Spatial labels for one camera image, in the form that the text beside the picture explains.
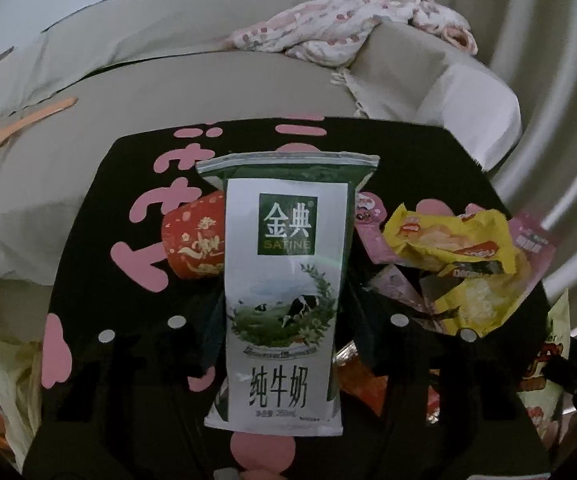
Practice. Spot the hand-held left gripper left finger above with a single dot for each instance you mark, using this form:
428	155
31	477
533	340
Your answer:
188	342

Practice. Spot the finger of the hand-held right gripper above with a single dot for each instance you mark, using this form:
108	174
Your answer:
570	375

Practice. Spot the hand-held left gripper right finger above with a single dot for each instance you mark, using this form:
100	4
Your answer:
368	325

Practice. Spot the white green milk carton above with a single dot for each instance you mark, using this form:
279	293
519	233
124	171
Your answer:
283	270

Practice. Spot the green white snack bag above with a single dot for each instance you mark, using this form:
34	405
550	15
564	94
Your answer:
543	410

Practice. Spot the pink wrapper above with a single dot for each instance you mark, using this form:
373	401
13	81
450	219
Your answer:
398	285

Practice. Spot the orange wrapper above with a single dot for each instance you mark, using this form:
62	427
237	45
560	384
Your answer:
363	385

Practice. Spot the red paper cup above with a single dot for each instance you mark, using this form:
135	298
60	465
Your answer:
196	240

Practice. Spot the pink cartoon packet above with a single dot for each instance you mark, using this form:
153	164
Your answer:
371	220

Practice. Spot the yellow snack wrapper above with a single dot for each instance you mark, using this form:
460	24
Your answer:
458	245

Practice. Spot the beige fringed throw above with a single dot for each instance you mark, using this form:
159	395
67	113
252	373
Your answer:
393	80

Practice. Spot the beige sofa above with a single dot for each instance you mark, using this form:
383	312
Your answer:
193	90

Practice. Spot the orange strip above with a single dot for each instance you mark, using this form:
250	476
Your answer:
28	122

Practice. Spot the pink floral cloth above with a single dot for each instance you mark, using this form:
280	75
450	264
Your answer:
328	30

